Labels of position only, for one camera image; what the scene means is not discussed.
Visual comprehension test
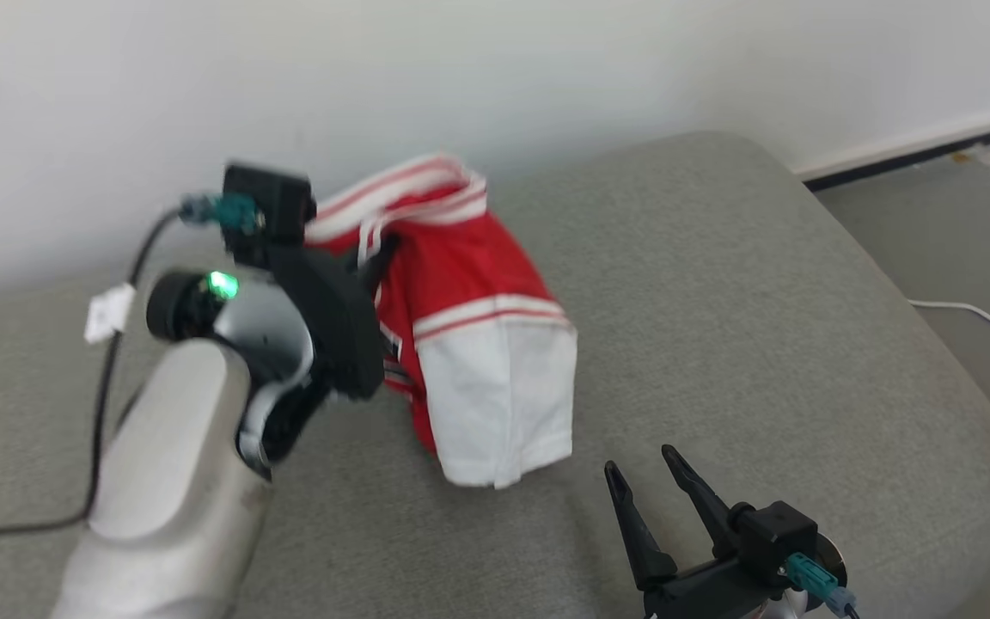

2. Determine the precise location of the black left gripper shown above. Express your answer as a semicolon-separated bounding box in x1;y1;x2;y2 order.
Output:
267;234;402;402

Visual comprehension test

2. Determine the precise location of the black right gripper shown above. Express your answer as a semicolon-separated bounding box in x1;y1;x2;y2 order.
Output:
603;444;794;619

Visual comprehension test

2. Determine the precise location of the red basketball jersey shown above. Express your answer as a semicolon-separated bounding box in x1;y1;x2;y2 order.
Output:
304;153;580;489

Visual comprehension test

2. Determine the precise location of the grey fabric sofa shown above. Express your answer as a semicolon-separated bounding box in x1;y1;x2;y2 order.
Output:
0;131;990;619

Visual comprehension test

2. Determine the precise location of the black and white baseboard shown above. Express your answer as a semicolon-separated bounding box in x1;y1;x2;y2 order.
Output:
791;112;990;192

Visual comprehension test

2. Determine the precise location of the black cable with teal plug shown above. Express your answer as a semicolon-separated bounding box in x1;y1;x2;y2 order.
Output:
0;193;262;549
783;553;864;619

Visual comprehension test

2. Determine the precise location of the white cable label tag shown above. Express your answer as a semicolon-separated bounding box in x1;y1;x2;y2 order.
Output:
85;284;137;345

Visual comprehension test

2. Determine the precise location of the thin white floor cable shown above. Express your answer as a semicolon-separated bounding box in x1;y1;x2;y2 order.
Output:
907;298;990;346

